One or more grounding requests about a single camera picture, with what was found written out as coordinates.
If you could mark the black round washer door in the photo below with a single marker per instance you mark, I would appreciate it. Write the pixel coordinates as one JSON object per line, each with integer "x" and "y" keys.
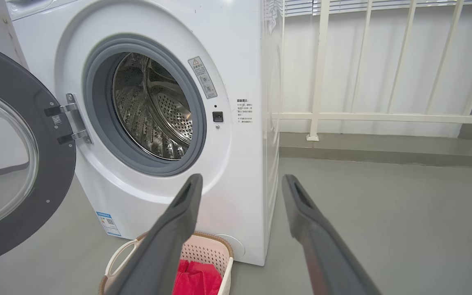
{"x": 55, "y": 172}

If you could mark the red cloth garment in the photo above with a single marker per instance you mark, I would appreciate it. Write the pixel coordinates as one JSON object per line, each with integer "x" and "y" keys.
{"x": 197, "y": 280}

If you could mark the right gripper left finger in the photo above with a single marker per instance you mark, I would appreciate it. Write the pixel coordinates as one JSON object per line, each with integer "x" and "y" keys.
{"x": 162, "y": 254}

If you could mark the cream basket with brown rim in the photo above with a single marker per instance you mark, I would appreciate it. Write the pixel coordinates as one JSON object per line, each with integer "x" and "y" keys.
{"x": 207, "y": 250}

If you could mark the round white filter cap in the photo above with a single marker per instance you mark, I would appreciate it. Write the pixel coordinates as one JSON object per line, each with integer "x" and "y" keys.
{"x": 236, "y": 246}

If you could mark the grey warning sticker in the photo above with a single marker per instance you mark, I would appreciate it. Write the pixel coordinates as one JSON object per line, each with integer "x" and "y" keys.
{"x": 203, "y": 78}

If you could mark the printed Chinese instruction label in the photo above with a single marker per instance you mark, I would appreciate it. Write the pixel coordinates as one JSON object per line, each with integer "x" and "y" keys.
{"x": 245, "y": 111}

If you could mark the grey rubber door gasket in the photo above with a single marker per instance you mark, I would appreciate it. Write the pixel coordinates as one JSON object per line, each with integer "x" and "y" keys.
{"x": 96, "y": 102}

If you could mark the white front-load washing machine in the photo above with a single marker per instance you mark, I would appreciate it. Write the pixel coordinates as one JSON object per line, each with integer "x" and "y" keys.
{"x": 236, "y": 184}

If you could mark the white slatted window blind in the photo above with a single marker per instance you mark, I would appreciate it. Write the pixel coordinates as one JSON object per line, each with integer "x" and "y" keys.
{"x": 342, "y": 6}

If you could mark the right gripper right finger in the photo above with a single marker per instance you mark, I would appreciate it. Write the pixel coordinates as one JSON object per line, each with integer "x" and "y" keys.
{"x": 326, "y": 258}

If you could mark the blue energy label sticker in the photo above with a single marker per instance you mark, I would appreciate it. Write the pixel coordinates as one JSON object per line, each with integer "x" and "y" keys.
{"x": 108, "y": 224}

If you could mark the metal door hinge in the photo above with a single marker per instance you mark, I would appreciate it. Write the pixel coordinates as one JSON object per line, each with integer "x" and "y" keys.
{"x": 78, "y": 119}

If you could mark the white metal railing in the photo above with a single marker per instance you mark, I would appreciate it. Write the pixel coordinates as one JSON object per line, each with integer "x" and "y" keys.
{"x": 322, "y": 61}

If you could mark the stainless steel washing machine drum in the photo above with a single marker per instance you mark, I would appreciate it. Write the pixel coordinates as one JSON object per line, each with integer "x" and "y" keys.
{"x": 150, "y": 123}

